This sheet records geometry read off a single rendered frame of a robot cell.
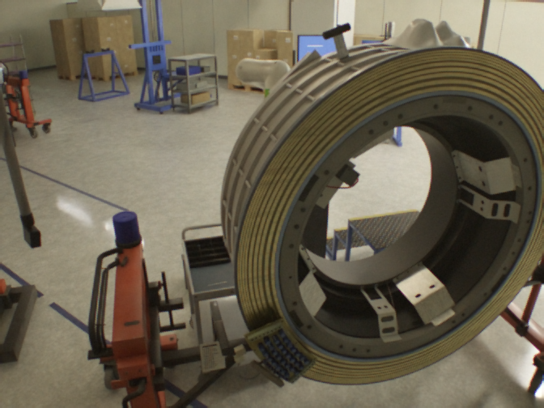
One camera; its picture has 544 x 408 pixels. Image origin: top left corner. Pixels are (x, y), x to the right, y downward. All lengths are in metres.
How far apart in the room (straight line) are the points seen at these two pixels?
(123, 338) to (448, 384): 1.93
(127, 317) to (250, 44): 9.07
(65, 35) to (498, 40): 11.12
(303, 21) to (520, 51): 4.38
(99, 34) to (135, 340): 11.92
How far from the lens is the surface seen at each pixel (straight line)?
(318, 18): 6.79
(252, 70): 2.11
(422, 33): 1.73
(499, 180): 1.97
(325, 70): 1.62
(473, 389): 2.85
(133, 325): 1.63
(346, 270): 2.18
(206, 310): 2.69
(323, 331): 1.77
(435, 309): 2.13
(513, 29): 9.32
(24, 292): 3.50
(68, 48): 13.98
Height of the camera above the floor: 2.00
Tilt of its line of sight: 26 degrees down
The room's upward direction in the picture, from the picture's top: straight up
